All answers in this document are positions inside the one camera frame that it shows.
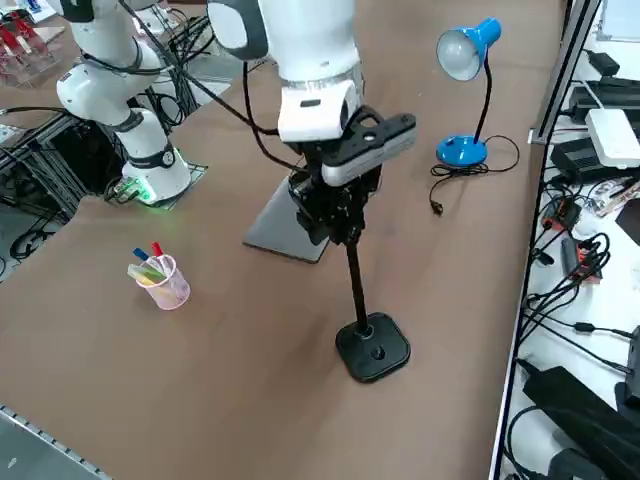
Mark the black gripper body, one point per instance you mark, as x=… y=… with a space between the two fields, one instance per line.
x=310 y=157

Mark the black desktop phone stand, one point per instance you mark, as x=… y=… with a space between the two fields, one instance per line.
x=372 y=350

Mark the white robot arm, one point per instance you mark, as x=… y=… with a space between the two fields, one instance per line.
x=310 y=40

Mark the grey laptop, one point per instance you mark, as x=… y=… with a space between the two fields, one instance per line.
x=280 y=230

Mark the blue desk lamp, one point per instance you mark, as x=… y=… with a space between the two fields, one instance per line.
x=462 y=150

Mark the grey metal plate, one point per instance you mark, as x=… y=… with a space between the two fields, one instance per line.
x=210 y=75

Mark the red capped marker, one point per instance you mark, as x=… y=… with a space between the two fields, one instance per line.
x=158 y=249

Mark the pink transparent pen cup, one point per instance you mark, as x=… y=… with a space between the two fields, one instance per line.
x=167 y=292

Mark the yellow pen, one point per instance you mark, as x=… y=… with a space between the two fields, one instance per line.
x=150 y=283

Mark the pale green highlighter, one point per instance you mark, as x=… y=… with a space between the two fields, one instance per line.
x=145 y=271

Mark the blue capped marker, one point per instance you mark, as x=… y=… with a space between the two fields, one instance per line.
x=140 y=252

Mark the red and black hub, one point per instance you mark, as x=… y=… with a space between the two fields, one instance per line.
x=562 y=212

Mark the black power adapter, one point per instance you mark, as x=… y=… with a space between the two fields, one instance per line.
x=575 y=405
x=575 y=160

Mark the red and black device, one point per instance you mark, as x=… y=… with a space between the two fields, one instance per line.
x=587 y=262

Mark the printed paper packet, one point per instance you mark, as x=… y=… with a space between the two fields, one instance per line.
x=612 y=197

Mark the white power box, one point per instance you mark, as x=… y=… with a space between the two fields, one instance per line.
x=612 y=137

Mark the black power strip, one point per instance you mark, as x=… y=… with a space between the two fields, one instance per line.
x=615 y=100

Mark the clear acrylic rack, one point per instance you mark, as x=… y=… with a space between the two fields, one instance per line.
x=30 y=70

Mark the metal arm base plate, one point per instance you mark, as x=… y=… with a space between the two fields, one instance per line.
x=196 y=175

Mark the white post bracket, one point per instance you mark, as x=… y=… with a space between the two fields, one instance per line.
x=539 y=136

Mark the black aluminium frame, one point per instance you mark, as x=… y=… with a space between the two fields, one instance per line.
x=50 y=150

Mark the grey aluminium post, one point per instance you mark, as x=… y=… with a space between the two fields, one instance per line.
x=570 y=65

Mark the aluminium table rail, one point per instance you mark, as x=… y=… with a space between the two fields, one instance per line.
x=40 y=440

